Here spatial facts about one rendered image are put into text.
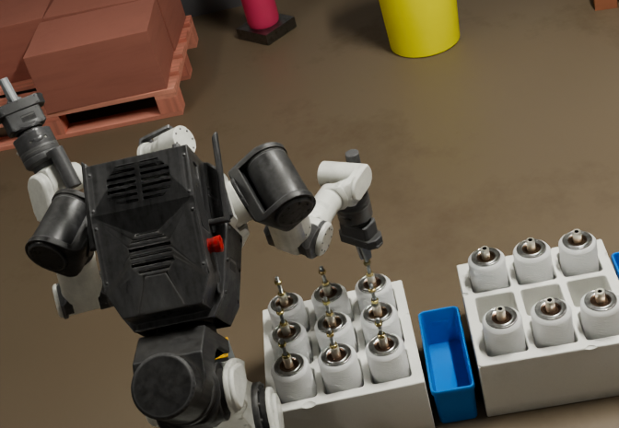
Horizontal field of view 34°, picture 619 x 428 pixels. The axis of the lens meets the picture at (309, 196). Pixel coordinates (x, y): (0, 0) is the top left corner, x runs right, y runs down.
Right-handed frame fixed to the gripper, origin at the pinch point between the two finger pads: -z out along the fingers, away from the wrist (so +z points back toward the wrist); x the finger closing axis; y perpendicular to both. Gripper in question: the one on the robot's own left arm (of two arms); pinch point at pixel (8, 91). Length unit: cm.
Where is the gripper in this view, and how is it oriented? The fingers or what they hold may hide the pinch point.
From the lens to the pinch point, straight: 233.8
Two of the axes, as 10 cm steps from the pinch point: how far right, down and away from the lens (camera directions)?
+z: 4.6, 8.9, -0.2
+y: 3.8, -2.2, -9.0
